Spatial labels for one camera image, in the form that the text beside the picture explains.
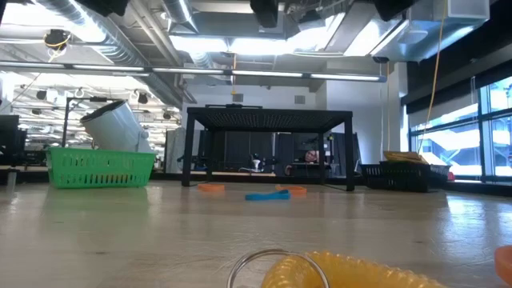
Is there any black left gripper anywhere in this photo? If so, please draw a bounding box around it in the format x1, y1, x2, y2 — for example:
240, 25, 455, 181
249, 0, 280, 30

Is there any long ceiling light bar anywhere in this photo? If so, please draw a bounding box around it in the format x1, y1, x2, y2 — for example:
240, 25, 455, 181
0, 59, 388, 83

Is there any person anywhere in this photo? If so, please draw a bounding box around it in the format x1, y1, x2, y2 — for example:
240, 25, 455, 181
285, 149, 322, 178

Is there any orange silicone wristband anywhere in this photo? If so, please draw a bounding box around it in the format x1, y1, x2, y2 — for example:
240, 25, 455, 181
197, 182, 226, 193
494, 245, 512, 286
274, 184, 309, 198

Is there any blue silicone wristband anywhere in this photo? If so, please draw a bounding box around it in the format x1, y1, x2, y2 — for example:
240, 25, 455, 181
244, 189, 291, 202

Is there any white cylinder with black rim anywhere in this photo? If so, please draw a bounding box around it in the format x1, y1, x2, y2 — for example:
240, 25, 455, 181
79, 99, 154, 154

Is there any black round ceiling device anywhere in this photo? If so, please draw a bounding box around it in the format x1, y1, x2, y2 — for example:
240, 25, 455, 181
42, 28, 72, 63

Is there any black plastic basket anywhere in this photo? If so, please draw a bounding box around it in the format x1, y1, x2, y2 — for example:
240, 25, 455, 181
358, 159, 452, 194

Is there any green plastic basket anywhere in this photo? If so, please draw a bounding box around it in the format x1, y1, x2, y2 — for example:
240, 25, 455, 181
46, 146, 158, 190

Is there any large glass window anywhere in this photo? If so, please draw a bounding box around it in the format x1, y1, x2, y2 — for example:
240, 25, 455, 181
407, 75, 512, 183

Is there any black background monitor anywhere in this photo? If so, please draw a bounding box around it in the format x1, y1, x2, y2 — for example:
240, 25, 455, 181
0, 114, 28, 166

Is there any yellow extension cord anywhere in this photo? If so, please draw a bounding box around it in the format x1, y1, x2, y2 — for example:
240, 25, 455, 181
417, 0, 448, 155

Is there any yellow spiral wrist keychain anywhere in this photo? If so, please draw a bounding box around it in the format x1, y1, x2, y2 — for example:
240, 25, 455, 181
226, 247, 443, 288

